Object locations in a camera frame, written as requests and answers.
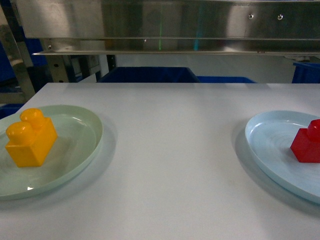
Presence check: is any yellow toy block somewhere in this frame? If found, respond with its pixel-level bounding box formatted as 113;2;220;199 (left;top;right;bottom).
5;108;58;168

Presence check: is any light green plate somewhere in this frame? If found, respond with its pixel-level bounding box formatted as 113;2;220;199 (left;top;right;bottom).
0;105;104;201

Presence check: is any light blue plate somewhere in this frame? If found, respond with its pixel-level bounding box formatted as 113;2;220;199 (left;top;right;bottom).
244;110;320;204

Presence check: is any blue bin centre right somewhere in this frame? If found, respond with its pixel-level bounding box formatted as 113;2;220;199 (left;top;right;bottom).
197;76;255;84

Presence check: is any blue bin far right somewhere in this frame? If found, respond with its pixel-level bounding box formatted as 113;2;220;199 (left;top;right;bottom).
292;62;320;84

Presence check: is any stainless steel shelf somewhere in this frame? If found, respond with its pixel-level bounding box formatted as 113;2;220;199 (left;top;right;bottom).
14;0;320;56

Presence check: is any red toy block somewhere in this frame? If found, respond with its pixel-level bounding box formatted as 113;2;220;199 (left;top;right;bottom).
290;119;320;163

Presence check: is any blue bin behind table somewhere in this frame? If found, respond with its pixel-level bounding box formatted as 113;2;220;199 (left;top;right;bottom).
98;67;200;83

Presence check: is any steel rack upright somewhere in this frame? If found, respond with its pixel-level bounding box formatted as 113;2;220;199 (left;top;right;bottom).
0;4;35;104

